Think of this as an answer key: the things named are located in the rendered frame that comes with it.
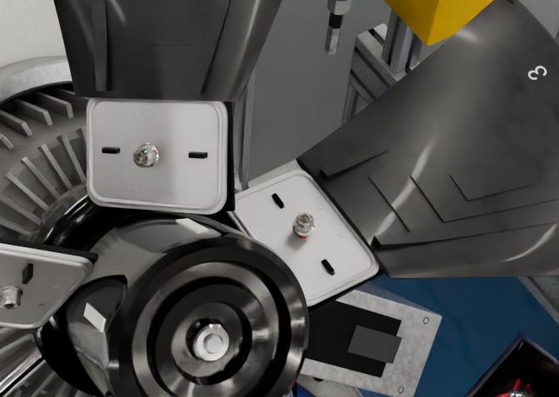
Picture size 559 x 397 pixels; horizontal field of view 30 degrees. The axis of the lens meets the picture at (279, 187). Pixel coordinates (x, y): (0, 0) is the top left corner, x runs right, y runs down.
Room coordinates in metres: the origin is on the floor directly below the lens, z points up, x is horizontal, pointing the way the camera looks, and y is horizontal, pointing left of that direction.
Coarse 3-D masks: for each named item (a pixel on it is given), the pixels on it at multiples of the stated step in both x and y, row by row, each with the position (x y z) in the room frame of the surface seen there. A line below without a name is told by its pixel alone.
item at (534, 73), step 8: (528, 64) 0.52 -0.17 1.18; (536, 64) 0.52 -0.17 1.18; (544, 64) 0.52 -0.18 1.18; (520, 72) 0.51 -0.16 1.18; (528, 72) 0.51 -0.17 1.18; (536, 72) 0.51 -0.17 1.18; (544, 72) 0.51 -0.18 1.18; (552, 72) 0.52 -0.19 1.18; (528, 80) 0.50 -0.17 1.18; (536, 80) 0.51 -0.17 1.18; (544, 80) 0.51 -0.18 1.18; (552, 80) 0.51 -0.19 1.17; (536, 88) 0.50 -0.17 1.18
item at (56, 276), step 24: (0, 264) 0.27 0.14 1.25; (24, 264) 0.27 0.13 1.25; (48, 264) 0.27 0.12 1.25; (72, 264) 0.27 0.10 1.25; (24, 288) 0.27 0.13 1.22; (48, 288) 0.27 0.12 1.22; (72, 288) 0.27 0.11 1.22; (0, 312) 0.27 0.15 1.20; (24, 312) 0.27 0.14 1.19; (48, 312) 0.27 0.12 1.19
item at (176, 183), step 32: (96, 128) 0.36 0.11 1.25; (128, 128) 0.36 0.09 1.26; (160, 128) 0.36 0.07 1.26; (192, 128) 0.36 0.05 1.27; (224, 128) 0.35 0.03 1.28; (96, 160) 0.35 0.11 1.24; (128, 160) 0.35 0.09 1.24; (160, 160) 0.34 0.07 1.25; (192, 160) 0.34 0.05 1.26; (224, 160) 0.34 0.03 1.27; (96, 192) 0.34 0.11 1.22; (128, 192) 0.33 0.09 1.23; (160, 192) 0.33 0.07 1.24; (192, 192) 0.33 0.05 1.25; (224, 192) 0.33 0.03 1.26
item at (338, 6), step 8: (328, 0) 0.35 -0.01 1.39; (336, 0) 0.34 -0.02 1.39; (344, 0) 0.34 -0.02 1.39; (328, 8) 0.35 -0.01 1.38; (336, 8) 0.34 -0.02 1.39; (344, 8) 0.34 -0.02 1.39; (336, 16) 0.35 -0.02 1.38; (336, 24) 0.35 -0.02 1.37; (328, 32) 0.35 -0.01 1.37; (336, 32) 0.35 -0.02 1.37; (328, 40) 0.35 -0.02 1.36; (336, 40) 0.35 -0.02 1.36; (328, 48) 0.35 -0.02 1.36; (336, 48) 0.35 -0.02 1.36
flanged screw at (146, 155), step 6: (144, 144) 0.35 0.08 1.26; (150, 144) 0.35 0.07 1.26; (138, 150) 0.34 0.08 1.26; (144, 150) 0.34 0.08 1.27; (150, 150) 0.34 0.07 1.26; (156, 150) 0.34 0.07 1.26; (138, 156) 0.34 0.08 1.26; (144, 156) 0.34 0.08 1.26; (150, 156) 0.34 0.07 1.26; (156, 156) 0.34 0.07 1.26; (138, 162) 0.34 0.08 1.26; (144, 162) 0.34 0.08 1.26; (150, 162) 0.34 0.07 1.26; (156, 162) 0.34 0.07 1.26
